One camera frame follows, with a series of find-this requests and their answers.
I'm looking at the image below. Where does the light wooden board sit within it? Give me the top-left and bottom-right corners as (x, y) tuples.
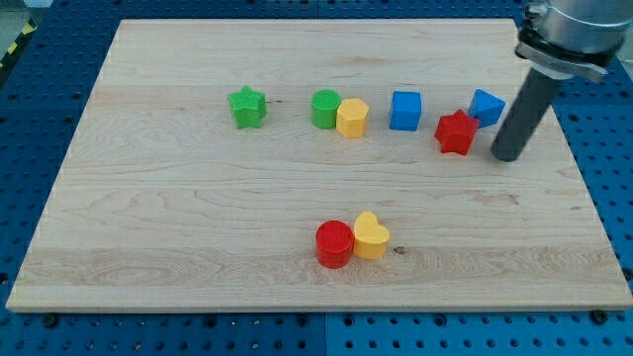
(7, 20), (632, 313)

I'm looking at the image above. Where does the blue cube block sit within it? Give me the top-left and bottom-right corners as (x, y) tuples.
(390, 91), (422, 132)

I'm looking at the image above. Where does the green star block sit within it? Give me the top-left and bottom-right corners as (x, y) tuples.
(227, 86), (267, 129)

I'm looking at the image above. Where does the yellow heart block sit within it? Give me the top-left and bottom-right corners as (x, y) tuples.
(353, 212), (391, 259)

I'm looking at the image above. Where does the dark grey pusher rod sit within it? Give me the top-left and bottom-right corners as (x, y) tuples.
(491, 69), (563, 162)

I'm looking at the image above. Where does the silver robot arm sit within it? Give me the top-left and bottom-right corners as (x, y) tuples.
(515, 0), (632, 82)

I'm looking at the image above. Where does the green cylinder block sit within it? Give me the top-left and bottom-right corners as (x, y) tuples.
(311, 89), (341, 130)

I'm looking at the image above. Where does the red star block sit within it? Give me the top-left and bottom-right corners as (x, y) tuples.
(434, 110), (481, 156)

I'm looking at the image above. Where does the red cylinder block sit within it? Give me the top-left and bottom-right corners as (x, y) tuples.
(316, 220), (355, 269)

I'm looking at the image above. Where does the blue triangular block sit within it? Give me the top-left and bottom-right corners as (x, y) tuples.
(468, 88), (505, 128)

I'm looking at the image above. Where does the yellow hexagon block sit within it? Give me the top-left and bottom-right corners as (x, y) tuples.
(336, 98), (370, 138)

